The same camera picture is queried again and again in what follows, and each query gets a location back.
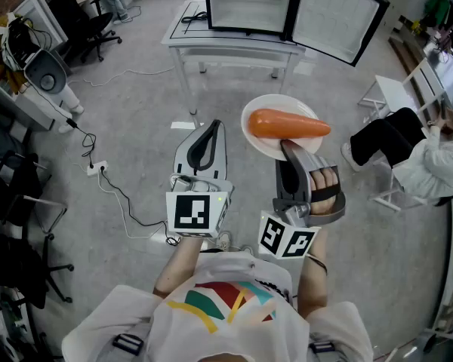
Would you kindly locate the person's right hand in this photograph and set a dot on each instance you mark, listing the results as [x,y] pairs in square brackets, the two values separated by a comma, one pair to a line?
[324,177]

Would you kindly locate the white office desk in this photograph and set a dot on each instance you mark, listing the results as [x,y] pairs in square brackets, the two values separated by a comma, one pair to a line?
[37,17]

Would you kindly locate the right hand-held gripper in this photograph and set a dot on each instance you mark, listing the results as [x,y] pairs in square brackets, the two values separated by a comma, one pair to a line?
[287,240]

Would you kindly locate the white power strip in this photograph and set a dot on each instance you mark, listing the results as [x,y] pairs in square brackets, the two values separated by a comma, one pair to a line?
[94,170]

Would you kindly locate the orange carrot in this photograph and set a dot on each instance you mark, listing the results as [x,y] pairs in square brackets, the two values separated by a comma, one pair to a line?
[283,124]

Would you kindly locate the white printed t-shirt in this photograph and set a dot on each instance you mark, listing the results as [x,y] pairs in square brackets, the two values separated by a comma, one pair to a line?
[226,338]

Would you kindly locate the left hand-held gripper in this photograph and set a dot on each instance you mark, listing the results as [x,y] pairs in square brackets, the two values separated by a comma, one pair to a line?
[192,213]

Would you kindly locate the metal frame chair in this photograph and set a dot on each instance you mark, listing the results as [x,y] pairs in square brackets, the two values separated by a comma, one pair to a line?
[7,187]

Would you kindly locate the person's left forearm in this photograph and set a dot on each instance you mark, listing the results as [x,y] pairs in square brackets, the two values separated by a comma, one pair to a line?
[177,270]

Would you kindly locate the white folding chair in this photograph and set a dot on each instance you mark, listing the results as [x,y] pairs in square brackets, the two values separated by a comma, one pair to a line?
[392,91]
[392,179]

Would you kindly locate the person's right forearm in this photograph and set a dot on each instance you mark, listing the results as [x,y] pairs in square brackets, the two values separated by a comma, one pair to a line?
[311,292]

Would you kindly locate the white floor fan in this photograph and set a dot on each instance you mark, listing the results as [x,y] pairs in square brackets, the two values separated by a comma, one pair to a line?
[45,72]

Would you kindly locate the person's left white shoe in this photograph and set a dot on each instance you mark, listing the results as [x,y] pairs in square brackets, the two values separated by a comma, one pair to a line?
[223,240]

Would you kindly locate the black office chair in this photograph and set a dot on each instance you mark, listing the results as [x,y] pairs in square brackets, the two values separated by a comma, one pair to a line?
[94,25]

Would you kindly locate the white plate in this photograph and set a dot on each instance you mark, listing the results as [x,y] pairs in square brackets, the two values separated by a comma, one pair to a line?
[272,102]

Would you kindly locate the black wrist band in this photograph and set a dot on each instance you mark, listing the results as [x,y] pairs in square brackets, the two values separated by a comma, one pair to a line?
[321,264]

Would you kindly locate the brown wooden boards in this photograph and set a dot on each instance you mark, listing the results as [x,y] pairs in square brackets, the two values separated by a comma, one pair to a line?
[405,57]

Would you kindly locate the white table with black lines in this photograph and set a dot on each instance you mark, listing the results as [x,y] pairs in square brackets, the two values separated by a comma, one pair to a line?
[226,43]

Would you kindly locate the green jacket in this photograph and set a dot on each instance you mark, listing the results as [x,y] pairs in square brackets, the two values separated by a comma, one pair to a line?
[438,8]

